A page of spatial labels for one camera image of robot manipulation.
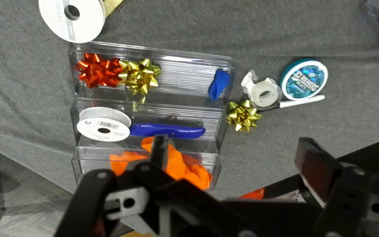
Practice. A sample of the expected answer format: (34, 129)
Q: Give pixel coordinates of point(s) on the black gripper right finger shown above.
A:
(346, 189)

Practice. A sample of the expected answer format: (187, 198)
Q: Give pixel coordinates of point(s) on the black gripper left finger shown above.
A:
(166, 206)

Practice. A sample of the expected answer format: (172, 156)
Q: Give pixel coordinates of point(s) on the gold gift bow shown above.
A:
(242, 116)
(138, 77)

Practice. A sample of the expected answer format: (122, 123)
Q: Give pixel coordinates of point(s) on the gold gift bow on table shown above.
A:
(242, 116)

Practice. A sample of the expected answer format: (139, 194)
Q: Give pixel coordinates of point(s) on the red gift bow in organizer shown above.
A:
(96, 71)

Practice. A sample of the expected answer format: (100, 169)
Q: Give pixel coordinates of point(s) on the white ribbon spool with gold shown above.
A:
(109, 6)

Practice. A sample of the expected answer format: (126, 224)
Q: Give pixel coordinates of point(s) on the orange cloth in organizer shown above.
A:
(178, 166)

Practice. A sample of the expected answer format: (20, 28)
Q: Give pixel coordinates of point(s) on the white ribbon spool in organizer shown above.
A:
(104, 124)

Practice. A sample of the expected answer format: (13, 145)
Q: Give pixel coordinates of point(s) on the clear three-slot organizer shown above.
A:
(180, 98)

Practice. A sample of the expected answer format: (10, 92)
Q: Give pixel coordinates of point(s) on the teal round tape tin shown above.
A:
(303, 79)

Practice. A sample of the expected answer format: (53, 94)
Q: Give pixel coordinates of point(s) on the blue item in organizer slot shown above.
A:
(218, 85)

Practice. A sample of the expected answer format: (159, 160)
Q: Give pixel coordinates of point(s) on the small white tape dispenser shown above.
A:
(262, 94)

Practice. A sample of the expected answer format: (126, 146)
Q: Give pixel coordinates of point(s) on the grey table cloth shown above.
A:
(263, 36)

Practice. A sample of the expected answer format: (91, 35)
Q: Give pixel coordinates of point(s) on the white ribbon spool left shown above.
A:
(75, 21)

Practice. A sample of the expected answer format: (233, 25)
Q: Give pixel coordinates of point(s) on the blue handled tool in organizer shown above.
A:
(167, 129)

